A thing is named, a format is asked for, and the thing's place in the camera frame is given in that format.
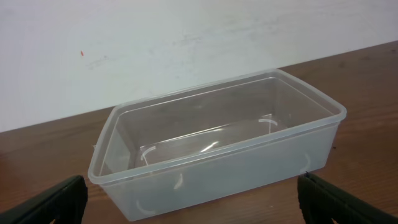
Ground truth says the clear plastic container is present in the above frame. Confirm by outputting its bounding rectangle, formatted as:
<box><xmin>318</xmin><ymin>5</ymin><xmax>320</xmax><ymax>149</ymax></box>
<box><xmin>88</xmin><ymin>69</ymin><xmax>347</xmax><ymax>221</ymax></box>

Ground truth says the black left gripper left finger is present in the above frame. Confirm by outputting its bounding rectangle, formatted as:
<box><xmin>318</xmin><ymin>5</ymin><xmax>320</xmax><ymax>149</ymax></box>
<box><xmin>1</xmin><ymin>175</ymin><xmax>88</xmax><ymax>224</ymax></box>

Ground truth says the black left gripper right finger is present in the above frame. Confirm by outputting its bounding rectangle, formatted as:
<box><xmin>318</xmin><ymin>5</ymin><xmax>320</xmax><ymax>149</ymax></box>
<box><xmin>297</xmin><ymin>172</ymin><xmax>397</xmax><ymax>224</ymax></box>

